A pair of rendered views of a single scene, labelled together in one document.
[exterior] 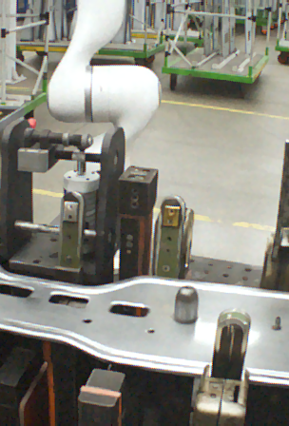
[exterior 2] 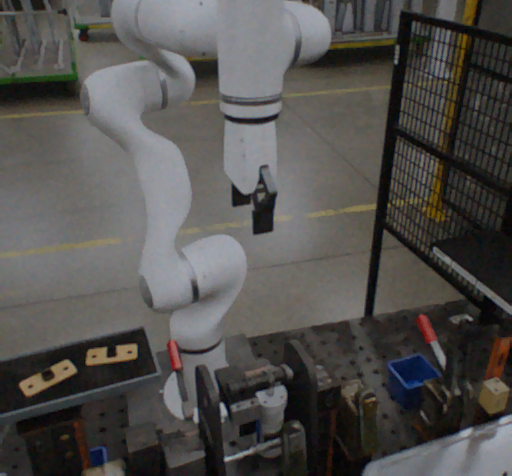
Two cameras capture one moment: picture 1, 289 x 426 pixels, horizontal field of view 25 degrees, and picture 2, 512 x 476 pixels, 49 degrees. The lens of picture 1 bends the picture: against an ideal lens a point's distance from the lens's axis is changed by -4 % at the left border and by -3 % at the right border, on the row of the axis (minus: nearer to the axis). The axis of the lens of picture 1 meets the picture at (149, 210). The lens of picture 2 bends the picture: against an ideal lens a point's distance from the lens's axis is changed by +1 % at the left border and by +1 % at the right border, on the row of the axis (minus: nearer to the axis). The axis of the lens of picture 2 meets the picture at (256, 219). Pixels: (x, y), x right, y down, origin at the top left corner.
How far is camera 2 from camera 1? 0.75 m
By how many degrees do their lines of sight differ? 29
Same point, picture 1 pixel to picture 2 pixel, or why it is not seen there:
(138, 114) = (237, 285)
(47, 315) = not seen: outside the picture
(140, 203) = (333, 401)
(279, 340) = not seen: outside the picture
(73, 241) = (300, 463)
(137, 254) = (328, 435)
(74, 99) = (183, 294)
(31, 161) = (247, 414)
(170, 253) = (372, 433)
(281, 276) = (454, 414)
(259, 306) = (469, 458)
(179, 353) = not seen: outside the picture
